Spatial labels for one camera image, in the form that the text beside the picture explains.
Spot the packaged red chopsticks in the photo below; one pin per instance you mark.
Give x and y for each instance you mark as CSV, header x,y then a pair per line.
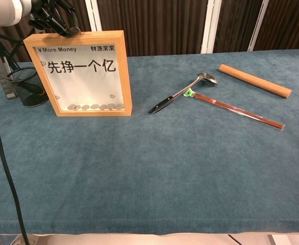
x,y
236,109

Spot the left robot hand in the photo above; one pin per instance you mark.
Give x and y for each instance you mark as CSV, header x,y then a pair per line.
x,y
55,15

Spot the black mesh pen cup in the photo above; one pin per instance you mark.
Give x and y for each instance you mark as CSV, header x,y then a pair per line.
x,y
30,99

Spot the long wooden block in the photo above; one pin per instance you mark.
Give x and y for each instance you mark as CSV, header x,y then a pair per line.
x,y
254,81

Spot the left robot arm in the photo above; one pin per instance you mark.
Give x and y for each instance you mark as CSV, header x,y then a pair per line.
x,y
4,11

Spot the wooden frame coin bank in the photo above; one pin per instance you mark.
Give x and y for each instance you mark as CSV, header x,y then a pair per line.
x,y
78,40

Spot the blue table cloth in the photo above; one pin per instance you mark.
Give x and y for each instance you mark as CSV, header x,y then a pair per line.
x,y
152,178

